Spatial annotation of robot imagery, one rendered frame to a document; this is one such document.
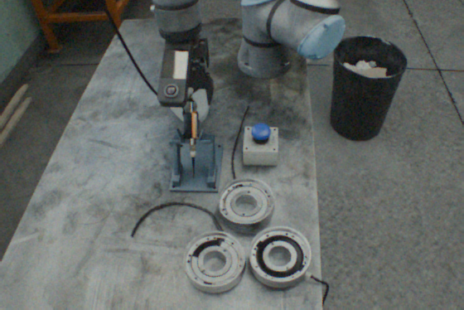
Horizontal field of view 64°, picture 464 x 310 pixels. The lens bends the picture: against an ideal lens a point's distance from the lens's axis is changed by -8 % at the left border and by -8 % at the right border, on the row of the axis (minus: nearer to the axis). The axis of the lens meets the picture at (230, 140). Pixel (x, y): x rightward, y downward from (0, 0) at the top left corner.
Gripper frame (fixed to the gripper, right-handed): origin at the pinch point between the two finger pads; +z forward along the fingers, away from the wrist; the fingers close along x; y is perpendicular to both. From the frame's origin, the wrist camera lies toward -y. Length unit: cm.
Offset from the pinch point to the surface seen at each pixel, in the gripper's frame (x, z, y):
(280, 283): -17.1, 8.6, -29.0
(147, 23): 25, 12, 58
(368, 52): -65, 58, 109
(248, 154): -10.9, 8.4, -1.6
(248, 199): -11.0, 10.6, -11.1
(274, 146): -16.1, 7.4, -0.1
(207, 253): -4.6, 9.0, -23.7
